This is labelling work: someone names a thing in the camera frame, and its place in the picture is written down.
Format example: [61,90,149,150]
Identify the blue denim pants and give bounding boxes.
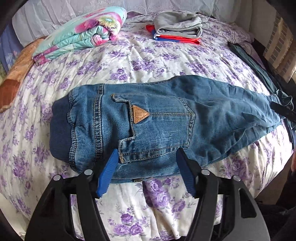
[49,75,294,184]

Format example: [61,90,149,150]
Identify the folded teal floral blanket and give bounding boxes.
[32,6,128,66]

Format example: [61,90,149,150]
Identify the orange brown pillow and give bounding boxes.
[0,38,45,113]

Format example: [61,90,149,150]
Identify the dark green garment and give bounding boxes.
[228,41,281,94]

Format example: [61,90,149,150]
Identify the purple floral bedspread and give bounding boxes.
[0,10,293,241]

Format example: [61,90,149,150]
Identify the folded red and blue garment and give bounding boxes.
[146,24,201,45]

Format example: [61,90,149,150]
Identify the folded grey garment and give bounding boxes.
[153,13,208,39]

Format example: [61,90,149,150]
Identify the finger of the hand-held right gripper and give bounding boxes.
[270,101,296,122]

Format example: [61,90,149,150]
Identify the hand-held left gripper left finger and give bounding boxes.
[25,148,119,241]

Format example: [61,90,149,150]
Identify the brick pattern cloth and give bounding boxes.
[262,17,296,84]

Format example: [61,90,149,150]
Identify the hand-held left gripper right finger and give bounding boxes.
[176,147,271,241]

